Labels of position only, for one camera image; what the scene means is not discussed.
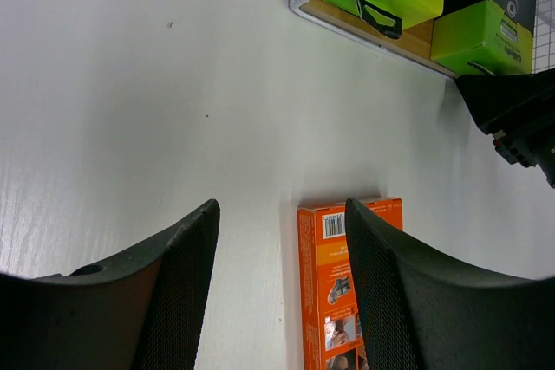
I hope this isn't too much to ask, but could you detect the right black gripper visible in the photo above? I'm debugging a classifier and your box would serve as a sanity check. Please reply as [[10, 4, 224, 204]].
[[455, 69, 554, 188]]

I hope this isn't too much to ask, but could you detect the orange razor box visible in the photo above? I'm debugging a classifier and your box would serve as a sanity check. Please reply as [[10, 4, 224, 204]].
[[297, 196, 404, 370]]

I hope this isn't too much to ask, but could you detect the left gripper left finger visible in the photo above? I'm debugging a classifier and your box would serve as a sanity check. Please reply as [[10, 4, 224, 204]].
[[1, 200, 220, 369]]

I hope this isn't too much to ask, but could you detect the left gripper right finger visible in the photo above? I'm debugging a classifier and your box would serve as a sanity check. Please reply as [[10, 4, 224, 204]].
[[345, 198, 554, 369]]

